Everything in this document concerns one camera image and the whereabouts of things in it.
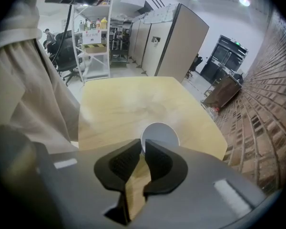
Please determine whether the cardboard box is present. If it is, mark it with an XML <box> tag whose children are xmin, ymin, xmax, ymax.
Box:
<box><xmin>81</xmin><ymin>43</ymin><xmax>110</xmax><ymax>55</ymax></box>

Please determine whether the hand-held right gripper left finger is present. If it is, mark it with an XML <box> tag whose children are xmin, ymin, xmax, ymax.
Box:
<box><xmin>34</xmin><ymin>138</ymin><xmax>143</xmax><ymax>229</ymax></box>

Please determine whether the small cup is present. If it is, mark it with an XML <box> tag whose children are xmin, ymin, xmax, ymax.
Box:
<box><xmin>140</xmin><ymin>121</ymin><xmax>181</xmax><ymax>154</ymax></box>

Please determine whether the black double door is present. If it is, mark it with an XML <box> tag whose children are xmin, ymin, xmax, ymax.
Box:
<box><xmin>199</xmin><ymin>34</ymin><xmax>249</xmax><ymax>83</ymax></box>

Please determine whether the person's white shirt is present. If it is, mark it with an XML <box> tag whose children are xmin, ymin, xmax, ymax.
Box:
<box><xmin>0</xmin><ymin>0</ymin><xmax>83</xmax><ymax>154</ymax></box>

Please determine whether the beige partition panel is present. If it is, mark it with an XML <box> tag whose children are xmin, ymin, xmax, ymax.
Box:
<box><xmin>141</xmin><ymin>5</ymin><xmax>182</xmax><ymax>77</ymax></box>
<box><xmin>127</xmin><ymin>20</ymin><xmax>141</xmax><ymax>62</ymax></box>
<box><xmin>133</xmin><ymin>20</ymin><xmax>151</xmax><ymax>68</ymax></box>
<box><xmin>154</xmin><ymin>3</ymin><xmax>210</xmax><ymax>83</ymax></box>

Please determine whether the dark brown cabinet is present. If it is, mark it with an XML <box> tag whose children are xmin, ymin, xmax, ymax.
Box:
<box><xmin>201</xmin><ymin>74</ymin><xmax>243</xmax><ymax>109</ymax></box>

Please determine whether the white metal shelf rack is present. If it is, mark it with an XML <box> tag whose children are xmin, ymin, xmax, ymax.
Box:
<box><xmin>70</xmin><ymin>0</ymin><xmax>114</xmax><ymax>83</ymax></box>

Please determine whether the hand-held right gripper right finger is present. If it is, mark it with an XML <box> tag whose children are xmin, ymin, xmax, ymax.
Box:
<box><xmin>133</xmin><ymin>138</ymin><xmax>281</xmax><ymax>229</ymax></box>

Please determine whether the black office chair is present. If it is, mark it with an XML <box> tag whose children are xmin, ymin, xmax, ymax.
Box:
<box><xmin>47</xmin><ymin>31</ymin><xmax>83</xmax><ymax>87</ymax></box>
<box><xmin>186</xmin><ymin>55</ymin><xmax>204</xmax><ymax>79</ymax></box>

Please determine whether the black camera cable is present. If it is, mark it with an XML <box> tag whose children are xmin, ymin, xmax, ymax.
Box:
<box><xmin>52</xmin><ymin>3</ymin><xmax>74</xmax><ymax>65</ymax></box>

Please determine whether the white sheet over partitions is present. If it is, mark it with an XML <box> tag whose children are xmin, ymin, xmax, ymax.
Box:
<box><xmin>131</xmin><ymin>3</ymin><xmax>181</xmax><ymax>25</ymax></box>

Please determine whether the white sign card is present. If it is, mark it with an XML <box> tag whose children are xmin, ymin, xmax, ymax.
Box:
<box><xmin>82</xmin><ymin>30</ymin><xmax>102</xmax><ymax>45</ymax></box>

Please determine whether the clear water jug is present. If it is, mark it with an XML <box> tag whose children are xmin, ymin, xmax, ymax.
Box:
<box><xmin>204</xmin><ymin>103</ymin><xmax>222</xmax><ymax>116</ymax></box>

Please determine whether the dark bag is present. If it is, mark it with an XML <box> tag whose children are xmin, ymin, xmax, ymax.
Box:
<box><xmin>233</xmin><ymin>72</ymin><xmax>245</xmax><ymax>84</ymax></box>

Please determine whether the black trolley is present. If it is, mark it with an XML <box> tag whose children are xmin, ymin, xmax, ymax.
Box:
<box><xmin>109</xmin><ymin>18</ymin><xmax>131</xmax><ymax>68</ymax></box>

